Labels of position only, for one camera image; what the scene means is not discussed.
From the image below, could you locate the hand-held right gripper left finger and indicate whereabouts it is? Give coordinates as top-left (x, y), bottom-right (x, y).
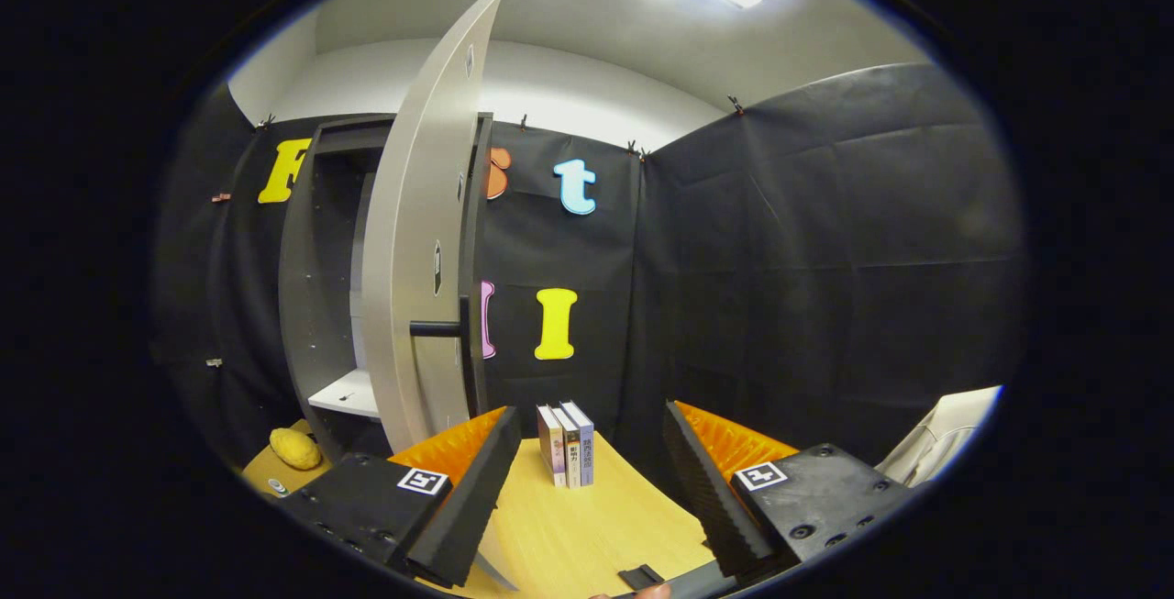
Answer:
top-left (280, 406), bottom-right (522, 589)

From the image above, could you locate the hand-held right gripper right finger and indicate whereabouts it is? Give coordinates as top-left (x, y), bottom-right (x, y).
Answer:
top-left (662, 400), bottom-right (918, 582)

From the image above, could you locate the black door handle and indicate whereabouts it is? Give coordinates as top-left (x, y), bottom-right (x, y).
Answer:
top-left (409, 294), bottom-right (474, 391)

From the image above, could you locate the dark grey cabinet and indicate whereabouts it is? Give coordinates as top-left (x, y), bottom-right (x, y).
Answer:
top-left (278, 113), bottom-right (496, 464)

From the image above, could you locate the beige cabinet door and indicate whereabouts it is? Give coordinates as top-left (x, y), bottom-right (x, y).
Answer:
top-left (360, 0), bottom-right (520, 593)

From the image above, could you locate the white cabinet shelf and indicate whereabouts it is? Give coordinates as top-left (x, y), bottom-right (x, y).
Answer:
top-left (307, 368), bottom-right (382, 421)

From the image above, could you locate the pale pink book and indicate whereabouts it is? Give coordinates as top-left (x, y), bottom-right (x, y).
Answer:
top-left (537, 405), bottom-right (565, 488)

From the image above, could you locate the dark spine book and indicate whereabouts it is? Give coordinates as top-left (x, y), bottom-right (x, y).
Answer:
top-left (550, 405), bottom-right (584, 490)

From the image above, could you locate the blue spine book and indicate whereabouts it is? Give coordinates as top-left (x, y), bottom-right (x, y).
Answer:
top-left (561, 400), bottom-right (596, 487)

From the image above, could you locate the yellow soft toy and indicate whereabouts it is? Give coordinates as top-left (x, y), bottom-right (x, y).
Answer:
top-left (269, 427), bottom-right (324, 471)

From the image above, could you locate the white chair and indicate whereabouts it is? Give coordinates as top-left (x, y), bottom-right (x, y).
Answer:
top-left (876, 385), bottom-right (1003, 488)

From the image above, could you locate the black backdrop cloth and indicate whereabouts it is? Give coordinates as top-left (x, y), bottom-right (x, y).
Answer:
top-left (151, 62), bottom-right (1026, 490)

